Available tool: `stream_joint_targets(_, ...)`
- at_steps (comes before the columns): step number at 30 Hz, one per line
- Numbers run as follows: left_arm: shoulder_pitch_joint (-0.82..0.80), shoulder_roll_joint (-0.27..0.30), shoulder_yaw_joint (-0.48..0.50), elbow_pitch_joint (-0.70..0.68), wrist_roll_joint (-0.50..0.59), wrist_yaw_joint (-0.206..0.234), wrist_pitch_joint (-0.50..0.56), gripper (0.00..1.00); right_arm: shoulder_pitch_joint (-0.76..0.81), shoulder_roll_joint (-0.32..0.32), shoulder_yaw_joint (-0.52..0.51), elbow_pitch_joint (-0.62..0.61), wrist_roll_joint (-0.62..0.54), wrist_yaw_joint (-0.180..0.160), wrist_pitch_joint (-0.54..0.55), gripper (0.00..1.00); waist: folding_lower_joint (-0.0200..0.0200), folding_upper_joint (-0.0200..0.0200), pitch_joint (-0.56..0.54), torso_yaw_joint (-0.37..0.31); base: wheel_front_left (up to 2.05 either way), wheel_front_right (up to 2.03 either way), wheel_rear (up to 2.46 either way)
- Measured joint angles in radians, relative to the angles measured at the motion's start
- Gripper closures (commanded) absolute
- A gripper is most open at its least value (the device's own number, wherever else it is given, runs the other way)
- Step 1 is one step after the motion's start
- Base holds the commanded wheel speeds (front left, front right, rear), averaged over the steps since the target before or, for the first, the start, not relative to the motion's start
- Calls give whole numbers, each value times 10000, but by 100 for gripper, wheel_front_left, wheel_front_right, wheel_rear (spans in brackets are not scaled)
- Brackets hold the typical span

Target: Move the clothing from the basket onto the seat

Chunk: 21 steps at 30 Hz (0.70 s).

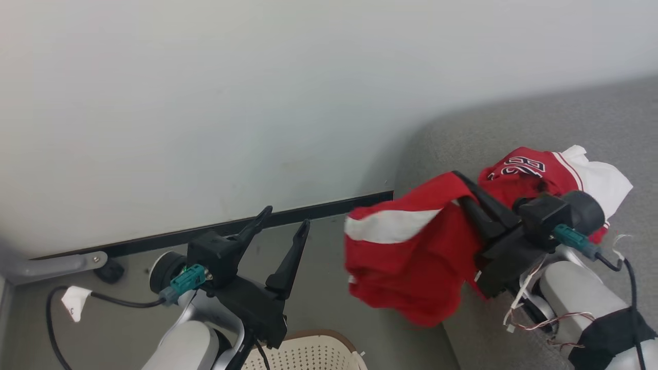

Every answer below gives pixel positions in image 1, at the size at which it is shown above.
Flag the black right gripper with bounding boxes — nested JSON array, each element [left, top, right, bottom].
[[452, 171, 559, 299]]

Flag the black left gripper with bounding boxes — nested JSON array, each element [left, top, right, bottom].
[[206, 206, 312, 350]]

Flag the red white sports jersey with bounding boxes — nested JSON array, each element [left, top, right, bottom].
[[343, 145, 634, 328]]

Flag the grey fabric sofa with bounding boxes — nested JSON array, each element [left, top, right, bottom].
[[393, 77, 658, 370]]

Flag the beige perforated laundry basket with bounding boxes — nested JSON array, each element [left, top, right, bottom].
[[242, 330, 369, 370]]

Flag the black round foot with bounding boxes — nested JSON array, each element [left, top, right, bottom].
[[94, 258, 126, 285]]

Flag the teal left cable connector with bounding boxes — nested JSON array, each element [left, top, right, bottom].
[[159, 264, 213, 307]]

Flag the teal cable connector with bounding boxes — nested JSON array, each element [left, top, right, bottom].
[[159, 264, 213, 307], [553, 224, 602, 261]]

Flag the teal right cable connector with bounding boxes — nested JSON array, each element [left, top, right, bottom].
[[553, 224, 602, 261]]

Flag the thin red white wires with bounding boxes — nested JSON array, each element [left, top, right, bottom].
[[503, 256, 598, 351]]

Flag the white cable tag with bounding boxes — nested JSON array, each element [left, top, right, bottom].
[[61, 286, 94, 323], [611, 234, 633, 261]]

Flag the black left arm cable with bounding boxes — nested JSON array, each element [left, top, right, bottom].
[[45, 285, 170, 370]]

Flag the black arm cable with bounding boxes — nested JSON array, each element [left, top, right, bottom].
[[45, 285, 170, 370], [595, 252, 649, 370]]

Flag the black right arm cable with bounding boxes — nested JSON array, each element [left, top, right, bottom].
[[595, 252, 649, 370]]

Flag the grey metal bracket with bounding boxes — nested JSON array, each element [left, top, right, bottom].
[[0, 242, 108, 286]]

